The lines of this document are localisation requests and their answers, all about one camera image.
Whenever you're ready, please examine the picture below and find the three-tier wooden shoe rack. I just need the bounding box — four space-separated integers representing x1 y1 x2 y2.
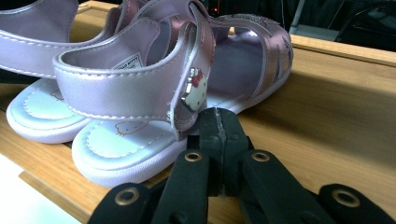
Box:
0 0 396 224

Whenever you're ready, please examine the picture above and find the white board mat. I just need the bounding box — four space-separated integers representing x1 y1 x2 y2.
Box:
0 152 82 224

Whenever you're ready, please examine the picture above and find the pink child sandal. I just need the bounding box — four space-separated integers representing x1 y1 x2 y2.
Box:
51 0 294 189
0 0 132 145

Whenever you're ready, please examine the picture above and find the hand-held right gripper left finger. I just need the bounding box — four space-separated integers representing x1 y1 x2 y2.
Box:
150 106 225 224

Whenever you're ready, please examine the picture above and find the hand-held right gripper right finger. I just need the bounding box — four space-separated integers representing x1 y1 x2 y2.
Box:
217 106 338 224

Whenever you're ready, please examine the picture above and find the dark background object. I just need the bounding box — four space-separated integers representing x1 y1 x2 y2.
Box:
334 0 396 53

